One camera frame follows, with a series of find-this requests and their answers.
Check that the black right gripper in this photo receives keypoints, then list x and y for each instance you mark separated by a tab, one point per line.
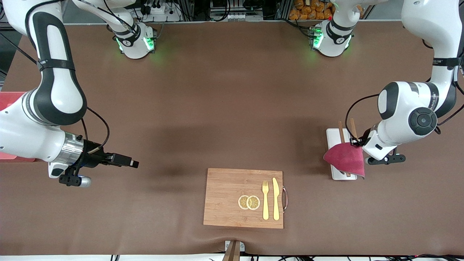
91	158

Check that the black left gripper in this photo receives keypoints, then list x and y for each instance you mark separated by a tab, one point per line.
363	141

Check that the red cloth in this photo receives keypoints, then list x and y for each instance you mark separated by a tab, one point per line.
346	159

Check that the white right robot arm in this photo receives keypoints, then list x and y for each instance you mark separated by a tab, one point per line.
58	90

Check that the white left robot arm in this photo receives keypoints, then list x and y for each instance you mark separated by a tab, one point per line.
402	108

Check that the white rectangular tray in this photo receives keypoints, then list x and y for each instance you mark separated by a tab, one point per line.
333	136

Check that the yellow knife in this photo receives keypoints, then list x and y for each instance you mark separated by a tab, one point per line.
276	199

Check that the bamboo cutting board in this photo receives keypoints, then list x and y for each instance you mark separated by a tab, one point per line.
224	195

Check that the yellow fork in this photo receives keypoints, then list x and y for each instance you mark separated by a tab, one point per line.
265	203

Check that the lemon slice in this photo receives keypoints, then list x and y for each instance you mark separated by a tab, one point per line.
253	203
242	202

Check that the pink plastic bin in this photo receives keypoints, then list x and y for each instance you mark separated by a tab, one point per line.
7	99

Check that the bag of orange snacks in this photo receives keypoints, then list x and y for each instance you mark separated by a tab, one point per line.
308	11

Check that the white power strip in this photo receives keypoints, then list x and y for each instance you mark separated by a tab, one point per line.
159	10

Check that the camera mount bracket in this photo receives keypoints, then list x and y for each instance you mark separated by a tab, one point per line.
233	250

